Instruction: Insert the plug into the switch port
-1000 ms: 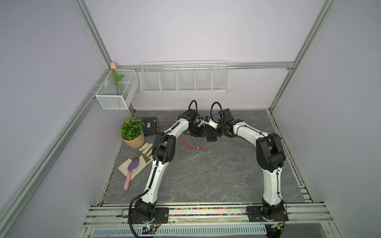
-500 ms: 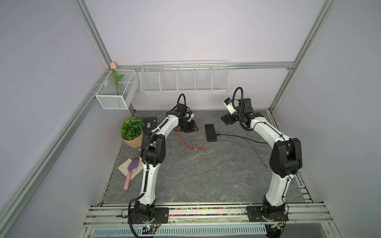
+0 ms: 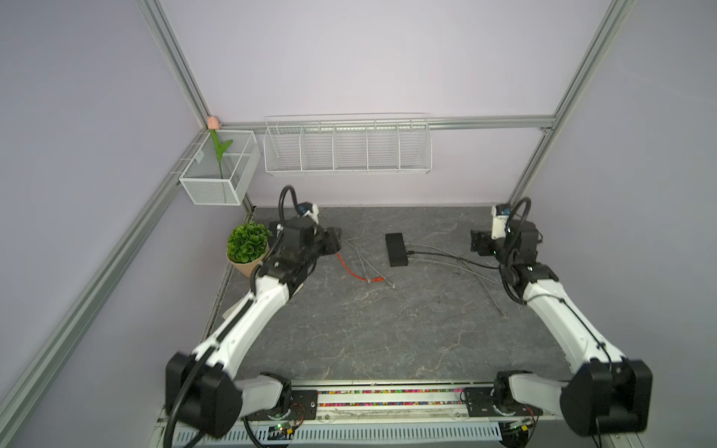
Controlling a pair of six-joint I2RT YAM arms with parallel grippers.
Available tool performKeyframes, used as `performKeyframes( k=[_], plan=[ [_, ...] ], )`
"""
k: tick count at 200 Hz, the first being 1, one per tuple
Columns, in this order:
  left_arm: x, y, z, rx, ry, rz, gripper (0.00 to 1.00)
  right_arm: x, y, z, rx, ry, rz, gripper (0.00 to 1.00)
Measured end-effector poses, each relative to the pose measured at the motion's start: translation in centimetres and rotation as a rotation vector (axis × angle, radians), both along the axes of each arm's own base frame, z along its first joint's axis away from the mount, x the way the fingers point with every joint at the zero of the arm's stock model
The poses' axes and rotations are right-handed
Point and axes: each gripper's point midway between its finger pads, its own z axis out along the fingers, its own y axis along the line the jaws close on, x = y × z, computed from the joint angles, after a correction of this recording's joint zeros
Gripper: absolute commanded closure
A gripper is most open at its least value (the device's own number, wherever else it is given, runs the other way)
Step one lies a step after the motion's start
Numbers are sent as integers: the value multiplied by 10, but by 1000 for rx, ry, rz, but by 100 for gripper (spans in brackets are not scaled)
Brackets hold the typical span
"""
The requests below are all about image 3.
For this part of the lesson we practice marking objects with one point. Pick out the long white wire basket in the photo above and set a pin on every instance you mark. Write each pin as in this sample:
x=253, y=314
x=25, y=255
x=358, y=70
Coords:
x=348, y=143

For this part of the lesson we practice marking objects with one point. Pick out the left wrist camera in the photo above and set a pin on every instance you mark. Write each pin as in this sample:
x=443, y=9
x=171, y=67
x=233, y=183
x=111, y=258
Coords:
x=308, y=210

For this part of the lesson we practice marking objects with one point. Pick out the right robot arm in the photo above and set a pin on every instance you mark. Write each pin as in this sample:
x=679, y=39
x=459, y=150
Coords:
x=607, y=393

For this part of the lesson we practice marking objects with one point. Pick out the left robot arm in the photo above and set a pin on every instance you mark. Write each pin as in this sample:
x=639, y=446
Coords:
x=202, y=388

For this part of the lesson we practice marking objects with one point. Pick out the small black network switch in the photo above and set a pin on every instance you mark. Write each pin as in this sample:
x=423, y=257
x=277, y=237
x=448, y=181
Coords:
x=397, y=252

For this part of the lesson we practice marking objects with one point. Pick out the white mesh box basket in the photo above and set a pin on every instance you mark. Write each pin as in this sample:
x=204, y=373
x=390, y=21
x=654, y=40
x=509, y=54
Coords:
x=201, y=178

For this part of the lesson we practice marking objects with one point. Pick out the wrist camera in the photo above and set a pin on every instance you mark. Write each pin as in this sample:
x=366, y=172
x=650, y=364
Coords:
x=308, y=210
x=500, y=214

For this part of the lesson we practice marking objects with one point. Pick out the green potted plant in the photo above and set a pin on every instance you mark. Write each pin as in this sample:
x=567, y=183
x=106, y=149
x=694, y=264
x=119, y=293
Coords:
x=247, y=246

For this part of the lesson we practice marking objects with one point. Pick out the pink artificial tulip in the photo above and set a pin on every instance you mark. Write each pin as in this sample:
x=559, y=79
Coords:
x=213, y=125

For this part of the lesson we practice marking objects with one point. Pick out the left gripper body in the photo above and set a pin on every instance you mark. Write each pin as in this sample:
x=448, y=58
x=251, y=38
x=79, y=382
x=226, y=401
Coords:
x=327, y=244

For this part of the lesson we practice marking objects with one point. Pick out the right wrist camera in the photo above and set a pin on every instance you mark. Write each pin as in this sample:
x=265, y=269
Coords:
x=500, y=214

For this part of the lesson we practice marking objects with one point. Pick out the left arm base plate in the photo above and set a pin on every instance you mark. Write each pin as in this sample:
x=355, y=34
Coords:
x=299, y=405

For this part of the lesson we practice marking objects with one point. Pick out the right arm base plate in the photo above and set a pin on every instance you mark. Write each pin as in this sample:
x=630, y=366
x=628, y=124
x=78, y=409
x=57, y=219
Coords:
x=483, y=401

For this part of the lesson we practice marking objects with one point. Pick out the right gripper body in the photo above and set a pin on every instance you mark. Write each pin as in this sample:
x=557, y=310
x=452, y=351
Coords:
x=484, y=240

